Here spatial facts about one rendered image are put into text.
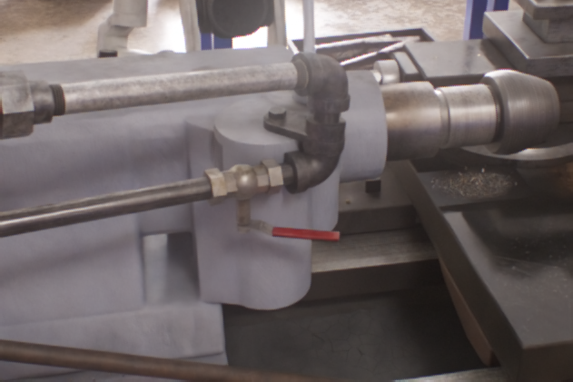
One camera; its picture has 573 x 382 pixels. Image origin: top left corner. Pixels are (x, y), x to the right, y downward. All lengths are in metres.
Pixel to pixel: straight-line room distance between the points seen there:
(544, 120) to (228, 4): 0.73
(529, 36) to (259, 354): 0.55
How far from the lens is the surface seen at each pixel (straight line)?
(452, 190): 1.13
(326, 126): 0.72
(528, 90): 0.94
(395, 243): 1.19
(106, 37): 1.75
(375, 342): 1.20
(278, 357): 1.17
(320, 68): 0.70
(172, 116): 0.80
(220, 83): 0.66
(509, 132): 0.93
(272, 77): 0.68
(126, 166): 0.81
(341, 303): 1.22
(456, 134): 0.92
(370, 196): 1.20
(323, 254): 1.16
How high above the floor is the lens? 1.51
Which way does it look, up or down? 30 degrees down
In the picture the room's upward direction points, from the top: straight up
